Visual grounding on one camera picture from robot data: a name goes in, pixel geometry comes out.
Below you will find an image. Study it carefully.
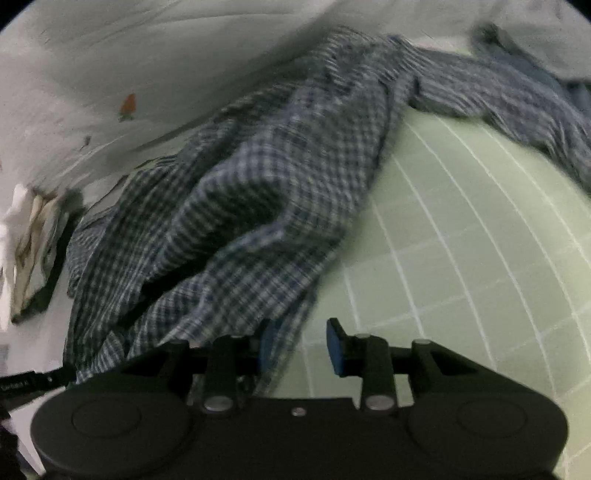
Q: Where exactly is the pale folded cloth stack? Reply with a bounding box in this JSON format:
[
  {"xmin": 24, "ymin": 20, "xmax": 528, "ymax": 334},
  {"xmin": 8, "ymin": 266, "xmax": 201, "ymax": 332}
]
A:
[{"xmin": 0, "ymin": 182, "xmax": 85, "ymax": 329}]

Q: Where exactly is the blue folded garment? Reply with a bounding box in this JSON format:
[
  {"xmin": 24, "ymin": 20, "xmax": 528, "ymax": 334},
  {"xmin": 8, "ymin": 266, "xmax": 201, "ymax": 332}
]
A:
[{"xmin": 471, "ymin": 23, "xmax": 591, "ymax": 123}]

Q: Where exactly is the green grid cutting mat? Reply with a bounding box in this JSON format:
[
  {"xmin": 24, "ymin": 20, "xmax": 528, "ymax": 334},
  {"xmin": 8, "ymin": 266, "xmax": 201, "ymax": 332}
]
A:
[{"xmin": 270, "ymin": 108, "xmax": 591, "ymax": 480}]

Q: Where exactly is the blue plaid shirt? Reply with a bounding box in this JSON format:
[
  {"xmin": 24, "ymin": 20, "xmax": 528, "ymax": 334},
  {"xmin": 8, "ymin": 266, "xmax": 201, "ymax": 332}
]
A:
[{"xmin": 62, "ymin": 25, "xmax": 591, "ymax": 398}]

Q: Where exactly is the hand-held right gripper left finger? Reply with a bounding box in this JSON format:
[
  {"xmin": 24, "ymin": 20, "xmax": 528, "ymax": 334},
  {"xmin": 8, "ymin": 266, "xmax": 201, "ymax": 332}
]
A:
[{"xmin": 121, "ymin": 319, "xmax": 282, "ymax": 413}]

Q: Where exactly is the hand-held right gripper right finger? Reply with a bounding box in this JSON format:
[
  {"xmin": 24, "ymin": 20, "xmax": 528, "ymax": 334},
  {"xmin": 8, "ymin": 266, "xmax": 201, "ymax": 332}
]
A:
[{"xmin": 325, "ymin": 318, "xmax": 485, "ymax": 412}]

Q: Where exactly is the white strawberry print blanket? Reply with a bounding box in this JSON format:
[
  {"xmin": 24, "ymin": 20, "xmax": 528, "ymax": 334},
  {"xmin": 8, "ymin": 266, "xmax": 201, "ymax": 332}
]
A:
[{"xmin": 0, "ymin": 0, "xmax": 591, "ymax": 213}]

